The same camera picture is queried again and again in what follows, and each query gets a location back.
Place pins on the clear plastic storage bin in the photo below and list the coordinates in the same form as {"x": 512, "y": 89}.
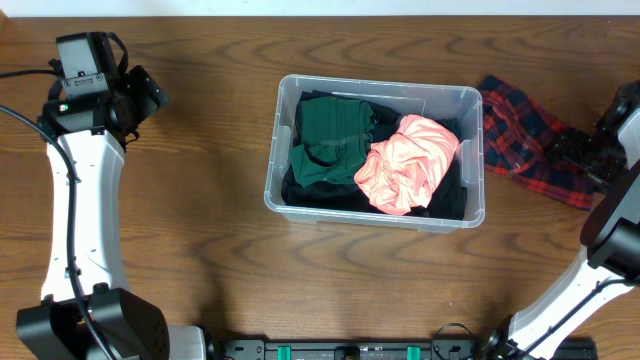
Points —
{"x": 460, "y": 103}

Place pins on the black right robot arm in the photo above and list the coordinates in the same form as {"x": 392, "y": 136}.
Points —
{"x": 606, "y": 266}

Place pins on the black garment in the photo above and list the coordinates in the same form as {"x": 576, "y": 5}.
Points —
{"x": 325, "y": 195}
{"x": 449, "y": 199}

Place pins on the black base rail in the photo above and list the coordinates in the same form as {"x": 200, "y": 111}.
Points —
{"x": 247, "y": 349}

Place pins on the red plaid shirt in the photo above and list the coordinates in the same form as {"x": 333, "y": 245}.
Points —
{"x": 517, "y": 133}

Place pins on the pink garment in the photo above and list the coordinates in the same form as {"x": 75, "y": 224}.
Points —
{"x": 404, "y": 171}

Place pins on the dark green garment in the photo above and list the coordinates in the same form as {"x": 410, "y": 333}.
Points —
{"x": 334, "y": 139}

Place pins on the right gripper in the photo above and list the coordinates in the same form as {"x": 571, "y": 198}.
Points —
{"x": 564, "y": 145}

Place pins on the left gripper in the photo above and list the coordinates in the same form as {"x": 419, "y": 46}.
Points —
{"x": 143, "y": 104}

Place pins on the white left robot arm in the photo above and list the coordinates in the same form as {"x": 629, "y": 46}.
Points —
{"x": 87, "y": 310}

